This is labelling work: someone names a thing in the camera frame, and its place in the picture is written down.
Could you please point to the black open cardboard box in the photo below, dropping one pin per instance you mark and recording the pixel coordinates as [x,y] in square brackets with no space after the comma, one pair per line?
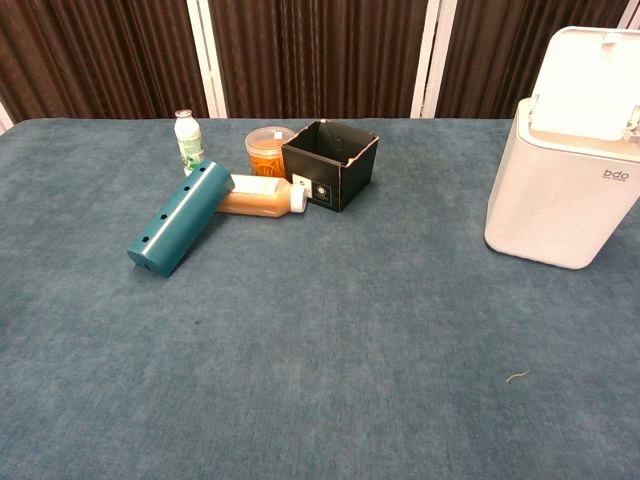
[345,175]

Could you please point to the white trash bin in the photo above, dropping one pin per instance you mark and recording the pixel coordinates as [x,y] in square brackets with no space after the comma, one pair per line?
[555,200]

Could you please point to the orange juice bottle white cap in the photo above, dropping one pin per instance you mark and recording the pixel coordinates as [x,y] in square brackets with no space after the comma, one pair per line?
[255,200]

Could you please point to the clear jar with orange contents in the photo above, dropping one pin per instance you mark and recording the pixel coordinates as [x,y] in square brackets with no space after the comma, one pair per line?
[267,155]

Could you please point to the blue table cloth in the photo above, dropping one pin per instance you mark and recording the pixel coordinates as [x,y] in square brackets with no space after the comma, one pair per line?
[320,350]

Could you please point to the teal cylindrical holder with holes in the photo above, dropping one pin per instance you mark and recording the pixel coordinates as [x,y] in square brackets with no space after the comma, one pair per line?
[177,220]

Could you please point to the small white green drink bottle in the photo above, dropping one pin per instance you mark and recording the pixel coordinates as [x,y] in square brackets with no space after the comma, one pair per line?
[189,145]

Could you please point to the dark brown pleated curtain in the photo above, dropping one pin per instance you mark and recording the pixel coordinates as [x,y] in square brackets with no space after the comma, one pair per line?
[320,55]

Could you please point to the white vertical frame post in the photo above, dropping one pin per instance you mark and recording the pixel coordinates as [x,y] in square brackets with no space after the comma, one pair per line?
[207,57]
[432,57]

